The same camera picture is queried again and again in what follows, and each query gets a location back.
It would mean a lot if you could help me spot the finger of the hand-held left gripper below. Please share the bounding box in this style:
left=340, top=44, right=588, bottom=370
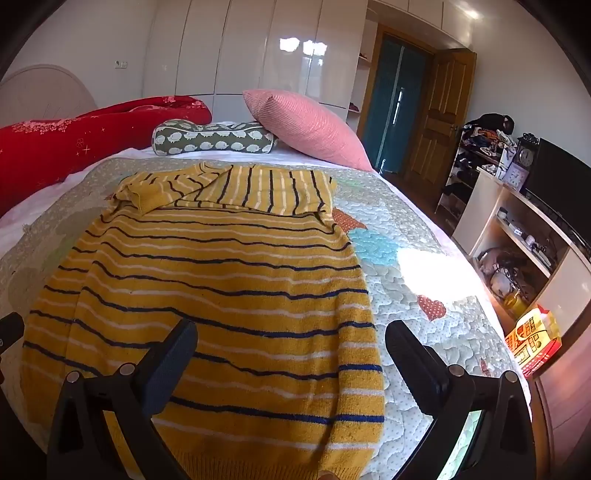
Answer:
left=0, top=312, right=25, bottom=358

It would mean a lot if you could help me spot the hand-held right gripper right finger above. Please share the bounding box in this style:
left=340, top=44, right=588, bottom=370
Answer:
left=385, top=319, right=539, bottom=480

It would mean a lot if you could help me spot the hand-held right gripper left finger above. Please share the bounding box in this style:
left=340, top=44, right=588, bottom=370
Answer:
left=46, top=318, right=199, bottom=480

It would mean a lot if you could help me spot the yellow striped knit sweater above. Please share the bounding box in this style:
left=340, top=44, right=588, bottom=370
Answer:
left=21, top=162, right=386, bottom=480

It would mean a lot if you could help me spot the pile of clothes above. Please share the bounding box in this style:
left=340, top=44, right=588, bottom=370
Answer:
left=462, top=113, right=516, bottom=153

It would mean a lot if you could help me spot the yellow and red box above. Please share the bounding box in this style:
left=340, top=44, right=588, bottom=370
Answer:
left=504, top=305, right=563, bottom=378

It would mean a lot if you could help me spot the quilted patchwork blanket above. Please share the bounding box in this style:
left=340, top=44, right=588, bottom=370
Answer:
left=0, top=157, right=532, bottom=480

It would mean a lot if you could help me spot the white television cabinet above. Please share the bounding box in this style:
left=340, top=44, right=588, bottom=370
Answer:
left=452, top=167, right=591, bottom=376

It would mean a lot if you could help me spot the shoe rack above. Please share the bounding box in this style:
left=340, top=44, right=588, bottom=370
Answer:
left=436, top=134, right=509, bottom=223

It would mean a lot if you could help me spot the red floral duvet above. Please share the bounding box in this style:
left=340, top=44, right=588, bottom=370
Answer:
left=0, top=95, right=213, bottom=217

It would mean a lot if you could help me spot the white bed sheet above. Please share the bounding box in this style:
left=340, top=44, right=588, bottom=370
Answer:
left=0, top=121, right=455, bottom=252

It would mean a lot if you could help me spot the small pink clock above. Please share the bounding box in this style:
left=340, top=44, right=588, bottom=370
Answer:
left=505, top=165, right=530, bottom=191

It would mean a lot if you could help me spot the black television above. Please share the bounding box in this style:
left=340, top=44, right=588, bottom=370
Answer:
left=525, top=137, right=591, bottom=234

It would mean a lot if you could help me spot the green sheep-print bolster pillow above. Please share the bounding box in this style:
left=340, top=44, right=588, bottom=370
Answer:
left=152, top=119, right=280, bottom=158

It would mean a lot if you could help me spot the ornate dark table clock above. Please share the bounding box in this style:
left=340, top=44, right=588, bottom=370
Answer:
left=515, top=133, right=540, bottom=171

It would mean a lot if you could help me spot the pale pink headboard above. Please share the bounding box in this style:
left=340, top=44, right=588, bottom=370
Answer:
left=0, top=64, right=98, bottom=123

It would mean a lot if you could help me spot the wooden panel door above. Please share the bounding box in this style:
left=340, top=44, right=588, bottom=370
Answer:
left=401, top=48, right=477, bottom=188

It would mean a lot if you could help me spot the glossy white wardrobe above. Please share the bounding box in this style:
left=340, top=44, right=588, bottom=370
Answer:
left=143, top=0, right=375, bottom=134

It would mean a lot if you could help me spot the pink corduroy pillow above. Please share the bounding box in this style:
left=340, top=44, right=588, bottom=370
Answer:
left=242, top=89, right=375, bottom=172

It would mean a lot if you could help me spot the wooden door frame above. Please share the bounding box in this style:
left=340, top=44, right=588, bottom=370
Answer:
left=358, top=23, right=437, bottom=175

